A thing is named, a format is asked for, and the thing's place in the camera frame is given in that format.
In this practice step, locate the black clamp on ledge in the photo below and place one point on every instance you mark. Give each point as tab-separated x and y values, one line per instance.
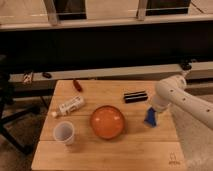
186	65

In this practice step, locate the small red object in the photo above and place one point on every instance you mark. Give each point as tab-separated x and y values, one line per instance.
77	85

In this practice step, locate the patterned object on ledge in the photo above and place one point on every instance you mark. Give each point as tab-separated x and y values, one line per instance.
28	78

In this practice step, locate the white tube bottle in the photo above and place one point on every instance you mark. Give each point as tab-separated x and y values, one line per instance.
69	106

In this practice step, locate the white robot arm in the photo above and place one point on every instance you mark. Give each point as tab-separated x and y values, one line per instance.
171	90

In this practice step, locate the translucent plastic cup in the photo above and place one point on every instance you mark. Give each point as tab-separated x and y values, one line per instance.
64	132

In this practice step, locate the small black object on ledge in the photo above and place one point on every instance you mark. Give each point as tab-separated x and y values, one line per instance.
46	75

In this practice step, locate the black striped block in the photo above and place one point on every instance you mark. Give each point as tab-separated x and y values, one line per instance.
135	97

